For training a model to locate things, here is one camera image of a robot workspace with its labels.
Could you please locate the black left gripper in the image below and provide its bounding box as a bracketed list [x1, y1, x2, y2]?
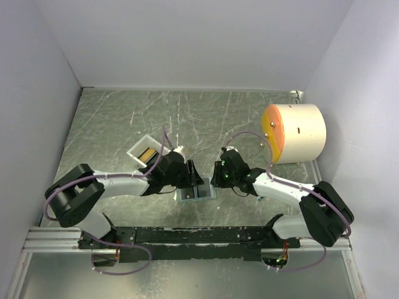
[164, 159, 205, 189]

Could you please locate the green card holder wallet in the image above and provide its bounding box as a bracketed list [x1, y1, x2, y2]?
[175, 177, 217, 203]

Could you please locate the black credit card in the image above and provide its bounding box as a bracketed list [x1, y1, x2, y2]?
[180, 187, 196, 201]

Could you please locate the gold credit card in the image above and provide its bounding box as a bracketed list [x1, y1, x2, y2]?
[138, 148, 157, 164]

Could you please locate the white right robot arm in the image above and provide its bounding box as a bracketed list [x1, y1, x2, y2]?
[211, 146, 354, 248]

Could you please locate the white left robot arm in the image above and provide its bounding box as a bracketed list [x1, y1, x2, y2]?
[44, 151, 204, 249]

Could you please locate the white card tray box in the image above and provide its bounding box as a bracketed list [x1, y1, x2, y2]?
[127, 134, 162, 169]

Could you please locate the white cylinder with orange lid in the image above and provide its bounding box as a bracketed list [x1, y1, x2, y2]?
[261, 104, 327, 164]

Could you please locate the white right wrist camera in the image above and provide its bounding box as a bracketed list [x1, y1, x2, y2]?
[221, 146, 239, 153]

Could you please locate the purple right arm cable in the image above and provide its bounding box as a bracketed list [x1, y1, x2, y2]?
[221, 131, 352, 272]

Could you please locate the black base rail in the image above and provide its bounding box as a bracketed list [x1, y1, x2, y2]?
[78, 214, 300, 263]

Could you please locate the aluminium frame profile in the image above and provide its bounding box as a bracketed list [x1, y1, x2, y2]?
[22, 226, 85, 250]

